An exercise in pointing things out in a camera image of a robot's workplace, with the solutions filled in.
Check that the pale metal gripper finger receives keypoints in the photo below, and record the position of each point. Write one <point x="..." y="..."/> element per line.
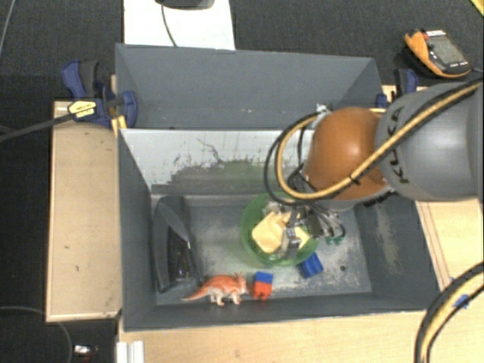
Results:
<point x="292" y="221"/>
<point x="292" y="246"/>

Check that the yellow sponge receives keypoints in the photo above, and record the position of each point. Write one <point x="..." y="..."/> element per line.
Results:
<point x="268" y="233"/>

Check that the blue ribbed block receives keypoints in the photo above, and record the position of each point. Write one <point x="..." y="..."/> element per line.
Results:
<point x="311" y="266"/>

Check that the clear green plastic bowl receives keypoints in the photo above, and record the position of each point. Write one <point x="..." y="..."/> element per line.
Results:
<point x="251" y="214"/>

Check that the red and blue block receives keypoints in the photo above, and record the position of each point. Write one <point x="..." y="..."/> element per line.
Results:
<point x="261" y="286"/>

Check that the orange toy dinosaur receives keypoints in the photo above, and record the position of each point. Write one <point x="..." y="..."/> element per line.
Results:
<point x="221" y="286"/>

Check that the black curved tray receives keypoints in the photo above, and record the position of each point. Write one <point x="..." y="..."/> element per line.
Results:
<point x="174" y="248"/>

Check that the grey metal bin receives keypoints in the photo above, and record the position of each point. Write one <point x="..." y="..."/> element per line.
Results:
<point x="211" y="89"/>

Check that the pale wood board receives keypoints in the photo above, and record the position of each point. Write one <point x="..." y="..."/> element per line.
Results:
<point x="85" y="218"/>

